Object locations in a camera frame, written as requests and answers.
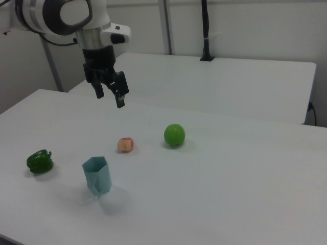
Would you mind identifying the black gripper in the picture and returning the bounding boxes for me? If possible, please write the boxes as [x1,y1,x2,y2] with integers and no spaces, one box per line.
[82,45,130,109]

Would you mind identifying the light blue hexagonal mug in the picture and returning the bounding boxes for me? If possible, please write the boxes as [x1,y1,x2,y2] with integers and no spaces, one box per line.
[81,156,112,198]

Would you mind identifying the red yellow apple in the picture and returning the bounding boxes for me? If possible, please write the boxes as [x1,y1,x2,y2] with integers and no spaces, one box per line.
[117,137,134,153]

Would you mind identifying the green apple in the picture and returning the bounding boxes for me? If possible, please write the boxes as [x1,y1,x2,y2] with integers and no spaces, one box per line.
[163,124,186,148]

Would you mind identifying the green bell pepper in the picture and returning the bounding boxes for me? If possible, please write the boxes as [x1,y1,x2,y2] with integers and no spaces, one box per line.
[26,149,55,175]

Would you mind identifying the white rectangular table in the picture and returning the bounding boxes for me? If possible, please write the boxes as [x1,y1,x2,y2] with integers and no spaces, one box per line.
[67,52,317,125]

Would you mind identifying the black pole with clamp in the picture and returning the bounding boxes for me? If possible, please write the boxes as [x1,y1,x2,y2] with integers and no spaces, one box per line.
[199,0,215,62]

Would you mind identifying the grey slanted metal post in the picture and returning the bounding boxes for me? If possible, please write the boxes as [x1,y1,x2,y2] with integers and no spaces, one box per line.
[41,38,64,92]

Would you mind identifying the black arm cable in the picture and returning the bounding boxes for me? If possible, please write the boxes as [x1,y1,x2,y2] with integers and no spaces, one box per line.
[38,33,79,47]

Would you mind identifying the grey upright partition post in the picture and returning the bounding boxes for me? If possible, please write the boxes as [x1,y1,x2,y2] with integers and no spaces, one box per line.
[160,0,175,56]

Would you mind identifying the black cable with plug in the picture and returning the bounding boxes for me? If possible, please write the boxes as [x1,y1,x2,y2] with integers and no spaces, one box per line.
[308,101,318,127]

